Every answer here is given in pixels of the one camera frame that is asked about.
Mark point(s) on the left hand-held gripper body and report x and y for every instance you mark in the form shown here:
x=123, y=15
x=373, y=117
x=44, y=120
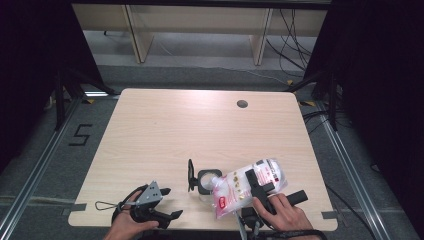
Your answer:
x=150, y=195

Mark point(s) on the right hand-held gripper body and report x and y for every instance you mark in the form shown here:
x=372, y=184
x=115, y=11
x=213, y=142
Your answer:
x=251, y=216

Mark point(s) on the red and white sugar bag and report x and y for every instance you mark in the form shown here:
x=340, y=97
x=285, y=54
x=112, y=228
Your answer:
x=233, y=193

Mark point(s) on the person's right hand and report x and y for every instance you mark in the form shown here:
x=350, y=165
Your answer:
x=286, y=216

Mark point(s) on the person's left hand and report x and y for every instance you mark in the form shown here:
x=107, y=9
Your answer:
x=123, y=228

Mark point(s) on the grey tape strip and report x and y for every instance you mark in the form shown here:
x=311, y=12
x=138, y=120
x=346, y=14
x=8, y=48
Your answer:
x=330, y=215
x=78, y=207

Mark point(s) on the grey table grommet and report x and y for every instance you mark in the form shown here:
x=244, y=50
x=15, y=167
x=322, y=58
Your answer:
x=242, y=104

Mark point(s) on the yellow black floor tape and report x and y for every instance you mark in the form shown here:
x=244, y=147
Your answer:
x=88, y=101
x=306, y=103

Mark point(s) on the black tripod stand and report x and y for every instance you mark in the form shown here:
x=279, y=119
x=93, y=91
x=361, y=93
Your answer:
x=331, y=100
x=60, y=100

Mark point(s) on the black curtain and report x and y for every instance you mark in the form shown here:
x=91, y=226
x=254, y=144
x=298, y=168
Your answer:
x=30, y=66
x=383, y=83

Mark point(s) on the aluminium floor rail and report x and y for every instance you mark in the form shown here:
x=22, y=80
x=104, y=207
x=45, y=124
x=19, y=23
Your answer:
x=350, y=173
x=36, y=170

